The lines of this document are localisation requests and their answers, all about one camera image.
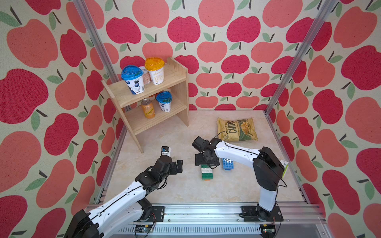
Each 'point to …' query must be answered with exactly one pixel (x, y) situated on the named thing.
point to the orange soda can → (148, 108)
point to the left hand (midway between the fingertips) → (177, 164)
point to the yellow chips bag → (237, 130)
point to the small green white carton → (285, 164)
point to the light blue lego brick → (227, 164)
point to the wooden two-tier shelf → (130, 109)
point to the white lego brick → (206, 170)
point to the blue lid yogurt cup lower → (164, 98)
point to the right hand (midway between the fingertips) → (203, 165)
